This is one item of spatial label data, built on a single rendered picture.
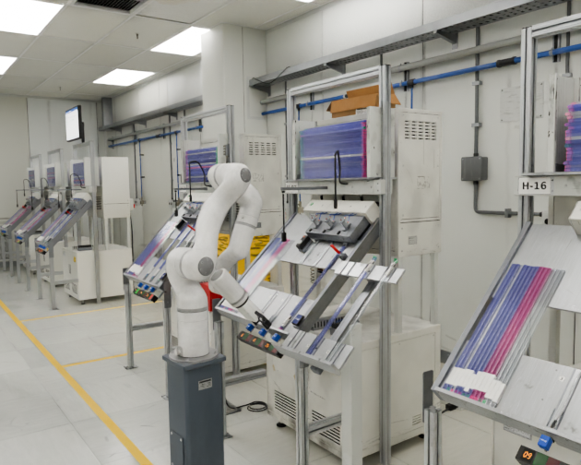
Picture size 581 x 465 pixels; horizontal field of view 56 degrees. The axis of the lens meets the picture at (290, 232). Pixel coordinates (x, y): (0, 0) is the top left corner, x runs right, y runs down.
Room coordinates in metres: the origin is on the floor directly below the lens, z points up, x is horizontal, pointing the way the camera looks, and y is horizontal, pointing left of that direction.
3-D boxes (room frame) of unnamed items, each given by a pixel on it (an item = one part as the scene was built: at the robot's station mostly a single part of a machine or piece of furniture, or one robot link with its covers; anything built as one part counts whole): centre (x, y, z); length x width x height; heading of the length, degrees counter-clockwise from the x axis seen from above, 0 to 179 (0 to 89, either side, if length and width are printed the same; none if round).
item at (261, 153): (4.13, 0.50, 0.95); 1.35 x 0.82 x 1.90; 125
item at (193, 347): (2.10, 0.39, 0.79); 0.19 x 0.19 x 0.18
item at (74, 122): (6.68, 2.53, 2.10); 0.58 x 0.14 x 0.41; 35
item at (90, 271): (6.76, 2.41, 0.95); 1.36 x 0.82 x 1.90; 125
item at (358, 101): (3.08, -0.43, 1.82); 0.68 x 0.30 x 0.20; 35
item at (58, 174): (7.94, 3.25, 0.95); 1.37 x 0.82 x 1.90; 125
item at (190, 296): (2.13, 0.41, 1.00); 0.19 x 0.12 x 0.24; 42
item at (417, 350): (2.93, -0.32, 0.31); 0.70 x 0.65 x 0.62; 35
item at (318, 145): (2.81, -0.25, 1.52); 0.51 x 0.13 x 0.27; 35
